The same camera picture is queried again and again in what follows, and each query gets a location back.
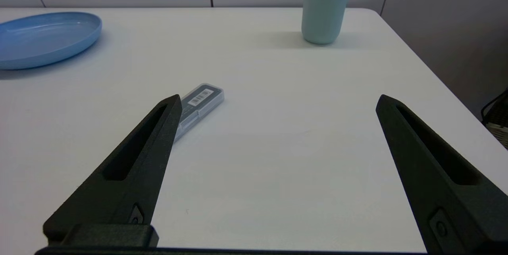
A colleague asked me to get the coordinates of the grey transparent pencil case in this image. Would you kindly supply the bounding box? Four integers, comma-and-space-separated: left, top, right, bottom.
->
173, 83, 225, 143

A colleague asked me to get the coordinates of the grey background crate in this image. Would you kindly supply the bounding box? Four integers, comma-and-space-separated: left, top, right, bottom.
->
481, 88, 508, 149

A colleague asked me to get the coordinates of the blue round plate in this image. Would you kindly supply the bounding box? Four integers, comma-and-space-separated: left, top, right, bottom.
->
0, 12, 103, 70

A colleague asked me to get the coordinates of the teal plastic cup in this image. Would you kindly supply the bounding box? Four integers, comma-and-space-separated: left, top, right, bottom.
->
301, 0, 353, 45

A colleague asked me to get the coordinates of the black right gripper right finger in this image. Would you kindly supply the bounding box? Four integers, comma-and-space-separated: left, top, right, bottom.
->
376, 94, 508, 255

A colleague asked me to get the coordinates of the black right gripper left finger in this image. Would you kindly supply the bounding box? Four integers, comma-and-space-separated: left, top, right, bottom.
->
43, 94, 183, 247

